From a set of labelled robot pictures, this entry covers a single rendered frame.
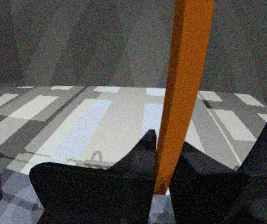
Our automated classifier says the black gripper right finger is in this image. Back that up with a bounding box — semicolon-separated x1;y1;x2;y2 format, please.
169;143;267;224

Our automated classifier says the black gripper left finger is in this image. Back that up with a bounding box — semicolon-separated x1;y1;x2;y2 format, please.
29;129;157;224

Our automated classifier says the orange handle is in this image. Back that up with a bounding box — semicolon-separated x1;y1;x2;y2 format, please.
153;0;214;194

